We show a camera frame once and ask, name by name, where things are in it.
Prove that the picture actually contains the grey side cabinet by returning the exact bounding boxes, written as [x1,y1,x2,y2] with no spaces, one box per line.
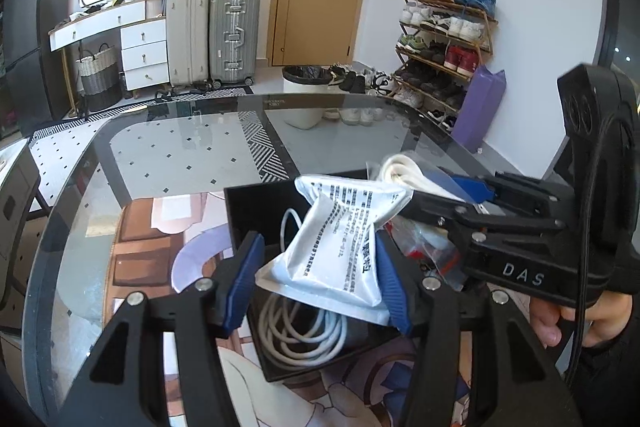
[0,139,40,307]

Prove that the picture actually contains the adidas bag with rope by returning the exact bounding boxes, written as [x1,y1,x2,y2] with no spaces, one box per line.
[366,152,489,215]

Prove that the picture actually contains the white charging cable bundle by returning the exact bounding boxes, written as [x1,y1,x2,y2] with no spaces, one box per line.
[257,206,350,368]

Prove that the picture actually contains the white sachet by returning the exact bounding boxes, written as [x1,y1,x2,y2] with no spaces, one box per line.
[255,174,413,326]

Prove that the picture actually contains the white suitcase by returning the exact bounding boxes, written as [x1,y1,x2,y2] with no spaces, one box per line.
[166,0,209,88]

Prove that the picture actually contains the woven laundry basket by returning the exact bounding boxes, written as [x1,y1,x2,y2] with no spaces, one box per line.
[76,43,122,113]

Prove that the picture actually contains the black cardboard storage box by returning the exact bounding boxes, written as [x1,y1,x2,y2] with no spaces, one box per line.
[222,168,482,384]

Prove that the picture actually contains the white trash bin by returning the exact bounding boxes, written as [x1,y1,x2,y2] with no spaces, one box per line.
[282,65,332,130]

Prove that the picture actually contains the silver suitcase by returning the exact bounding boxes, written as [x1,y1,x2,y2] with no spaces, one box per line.
[208,0,260,89]

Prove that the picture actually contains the person right hand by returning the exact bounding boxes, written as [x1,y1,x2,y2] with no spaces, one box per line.
[528,288,636,349]

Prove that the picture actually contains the purple bag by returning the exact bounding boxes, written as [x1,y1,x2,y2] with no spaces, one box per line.
[451,65,506,153]

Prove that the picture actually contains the anime print table mat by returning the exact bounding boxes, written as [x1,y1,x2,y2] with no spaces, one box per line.
[102,190,532,427]

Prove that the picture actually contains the red white snack packet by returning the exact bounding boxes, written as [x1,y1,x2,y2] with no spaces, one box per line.
[386,216,465,286]

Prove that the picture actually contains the white drawer desk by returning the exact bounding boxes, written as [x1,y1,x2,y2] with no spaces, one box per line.
[49,0,169,91]

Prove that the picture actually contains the wooden shoe rack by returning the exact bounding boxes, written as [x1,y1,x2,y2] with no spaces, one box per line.
[392,0,498,132]

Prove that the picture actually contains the black refrigerator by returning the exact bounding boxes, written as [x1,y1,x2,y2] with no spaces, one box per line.
[3,0,70,135]

